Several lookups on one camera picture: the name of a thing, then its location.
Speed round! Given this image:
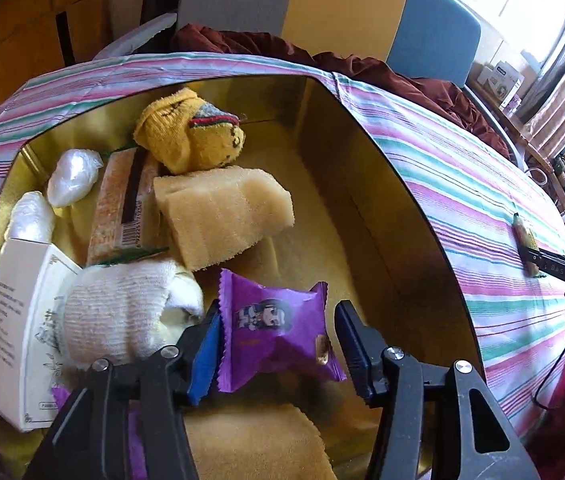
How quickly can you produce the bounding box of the window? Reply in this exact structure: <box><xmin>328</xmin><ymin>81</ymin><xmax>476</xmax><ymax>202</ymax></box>
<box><xmin>407</xmin><ymin>0</ymin><xmax>565</xmax><ymax>66</ymax></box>

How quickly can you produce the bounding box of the brown snack stick packet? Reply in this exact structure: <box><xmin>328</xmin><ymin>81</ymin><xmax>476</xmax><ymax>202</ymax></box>
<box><xmin>512</xmin><ymin>212</ymin><xmax>545</xmax><ymax>278</ymax></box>

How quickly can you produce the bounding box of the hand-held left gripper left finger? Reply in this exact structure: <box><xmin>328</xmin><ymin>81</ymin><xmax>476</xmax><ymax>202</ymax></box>
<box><xmin>22</xmin><ymin>300</ymin><xmax>223</xmax><ymax>480</ymax></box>

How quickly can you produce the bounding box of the white plastic bag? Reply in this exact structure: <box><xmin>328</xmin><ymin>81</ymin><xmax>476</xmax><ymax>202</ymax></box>
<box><xmin>5</xmin><ymin>191</ymin><xmax>56</xmax><ymax>243</ymax></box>
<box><xmin>46</xmin><ymin>149</ymin><xmax>104</xmax><ymax>208</ymax></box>

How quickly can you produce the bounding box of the yellow sock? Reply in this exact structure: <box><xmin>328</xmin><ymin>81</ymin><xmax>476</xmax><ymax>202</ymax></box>
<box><xmin>135</xmin><ymin>87</ymin><xmax>246</xmax><ymax>176</ymax></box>

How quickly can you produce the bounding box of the tall white printed carton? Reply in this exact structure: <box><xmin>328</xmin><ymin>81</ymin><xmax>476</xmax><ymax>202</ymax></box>
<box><xmin>0</xmin><ymin>239</ymin><xmax>83</xmax><ymax>433</ymax></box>

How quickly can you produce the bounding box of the yellow sponge block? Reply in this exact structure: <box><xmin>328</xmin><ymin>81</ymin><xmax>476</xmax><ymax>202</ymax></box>
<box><xmin>182</xmin><ymin>402</ymin><xmax>338</xmax><ymax>480</ymax></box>
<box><xmin>152</xmin><ymin>169</ymin><xmax>295</xmax><ymax>272</ymax></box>

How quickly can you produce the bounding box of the white sock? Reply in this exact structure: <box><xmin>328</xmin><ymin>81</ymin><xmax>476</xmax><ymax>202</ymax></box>
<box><xmin>57</xmin><ymin>259</ymin><xmax>206</xmax><ymax>368</ymax></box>

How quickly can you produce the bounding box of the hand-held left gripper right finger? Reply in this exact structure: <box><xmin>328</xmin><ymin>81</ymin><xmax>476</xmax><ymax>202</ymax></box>
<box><xmin>335</xmin><ymin>300</ymin><xmax>543</xmax><ymax>480</ymax></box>

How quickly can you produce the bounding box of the maroon cloth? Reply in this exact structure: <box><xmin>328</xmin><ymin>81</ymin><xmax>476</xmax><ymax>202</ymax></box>
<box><xmin>170</xmin><ymin>22</ymin><xmax>512</xmax><ymax>156</ymax></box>

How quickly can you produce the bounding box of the clear rice cracker packet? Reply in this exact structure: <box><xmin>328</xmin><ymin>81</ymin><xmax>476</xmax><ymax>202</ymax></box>
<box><xmin>85</xmin><ymin>147</ymin><xmax>170</xmax><ymax>266</ymax></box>

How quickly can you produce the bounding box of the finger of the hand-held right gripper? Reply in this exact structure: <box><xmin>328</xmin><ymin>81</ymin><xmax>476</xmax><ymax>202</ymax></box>
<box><xmin>529</xmin><ymin>247</ymin><xmax>565</xmax><ymax>287</ymax></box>

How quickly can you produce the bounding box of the white carton on desk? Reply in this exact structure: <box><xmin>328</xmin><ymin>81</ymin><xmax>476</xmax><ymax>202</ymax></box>
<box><xmin>477</xmin><ymin>60</ymin><xmax>525</xmax><ymax>101</ymax></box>

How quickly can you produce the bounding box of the pink striped curtain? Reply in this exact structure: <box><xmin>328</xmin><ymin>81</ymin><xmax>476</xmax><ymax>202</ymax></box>
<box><xmin>517</xmin><ymin>20</ymin><xmax>565</xmax><ymax>161</ymax></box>

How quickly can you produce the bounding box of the grey yellow blue chair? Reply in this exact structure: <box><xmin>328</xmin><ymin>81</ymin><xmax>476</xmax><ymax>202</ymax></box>
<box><xmin>95</xmin><ymin>0</ymin><xmax>528</xmax><ymax>171</ymax></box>

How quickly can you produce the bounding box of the gold tin box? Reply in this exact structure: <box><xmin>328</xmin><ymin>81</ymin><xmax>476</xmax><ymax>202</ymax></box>
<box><xmin>0</xmin><ymin>74</ymin><xmax>485</xmax><ymax>480</ymax></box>

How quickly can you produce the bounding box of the black cable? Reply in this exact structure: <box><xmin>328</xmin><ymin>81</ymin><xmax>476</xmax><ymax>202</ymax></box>
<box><xmin>531</xmin><ymin>340</ymin><xmax>565</xmax><ymax>408</ymax></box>

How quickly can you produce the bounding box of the wooden wardrobe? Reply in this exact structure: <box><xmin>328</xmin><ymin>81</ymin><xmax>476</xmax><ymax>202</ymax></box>
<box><xmin>0</xmin><ymin>0</ymin><xmax>153</xmax><ymax>141</ymax></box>

